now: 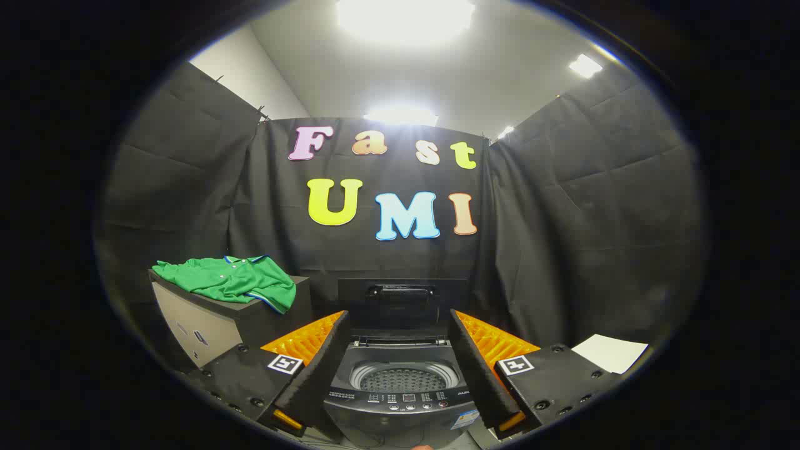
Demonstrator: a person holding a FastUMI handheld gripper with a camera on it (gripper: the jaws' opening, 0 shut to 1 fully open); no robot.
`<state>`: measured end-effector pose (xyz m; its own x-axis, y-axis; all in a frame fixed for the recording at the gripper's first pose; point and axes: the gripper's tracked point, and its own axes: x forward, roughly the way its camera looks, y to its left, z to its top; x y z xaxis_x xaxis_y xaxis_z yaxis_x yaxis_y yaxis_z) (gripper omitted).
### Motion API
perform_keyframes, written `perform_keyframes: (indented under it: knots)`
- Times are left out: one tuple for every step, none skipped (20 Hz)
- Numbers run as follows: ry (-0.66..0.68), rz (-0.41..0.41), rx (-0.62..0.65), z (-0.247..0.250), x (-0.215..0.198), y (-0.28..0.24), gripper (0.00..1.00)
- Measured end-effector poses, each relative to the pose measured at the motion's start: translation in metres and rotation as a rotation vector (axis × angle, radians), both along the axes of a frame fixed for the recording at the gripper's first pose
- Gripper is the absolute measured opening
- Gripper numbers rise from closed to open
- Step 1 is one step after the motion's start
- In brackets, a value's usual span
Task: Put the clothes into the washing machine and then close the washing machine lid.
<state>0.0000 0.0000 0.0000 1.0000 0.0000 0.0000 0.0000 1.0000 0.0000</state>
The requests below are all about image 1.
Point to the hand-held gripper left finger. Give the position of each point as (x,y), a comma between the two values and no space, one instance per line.
(325,369)

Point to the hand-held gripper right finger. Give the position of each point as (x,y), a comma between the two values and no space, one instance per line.
(478,375)

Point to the grey top-load washing machine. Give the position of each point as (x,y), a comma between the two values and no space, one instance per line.
(351,365)

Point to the green polo shirt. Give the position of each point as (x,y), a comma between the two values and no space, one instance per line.
(219,278)

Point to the white paper sheet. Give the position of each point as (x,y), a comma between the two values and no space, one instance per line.
(609,351)

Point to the dark grey cabinet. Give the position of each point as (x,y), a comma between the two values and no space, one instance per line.
(187,322)

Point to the black backdrop cloth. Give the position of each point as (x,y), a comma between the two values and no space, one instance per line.
(562,219)

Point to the large ceiling light panel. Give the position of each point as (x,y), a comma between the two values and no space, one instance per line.
(405,19)

